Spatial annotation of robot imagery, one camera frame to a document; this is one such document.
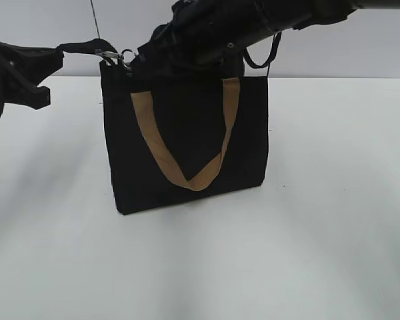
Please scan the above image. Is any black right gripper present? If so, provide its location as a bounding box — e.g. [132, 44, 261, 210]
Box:
[129, 0, 247, 83]

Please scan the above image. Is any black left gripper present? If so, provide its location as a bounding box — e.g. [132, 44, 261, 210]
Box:
[0, 38, 115, 110]

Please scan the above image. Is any black canvas tote bag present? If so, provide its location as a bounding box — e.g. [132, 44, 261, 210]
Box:
[100, 62, 269, 215]

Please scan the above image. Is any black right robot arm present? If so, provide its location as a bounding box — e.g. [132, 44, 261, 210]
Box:
[129, 1, 400, 77]

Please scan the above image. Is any thin black background cable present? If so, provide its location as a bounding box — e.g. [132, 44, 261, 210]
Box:
[89, 0, 101, 40]

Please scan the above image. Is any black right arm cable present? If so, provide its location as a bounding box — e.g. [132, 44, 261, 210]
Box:
[243, 30, 283, 78]

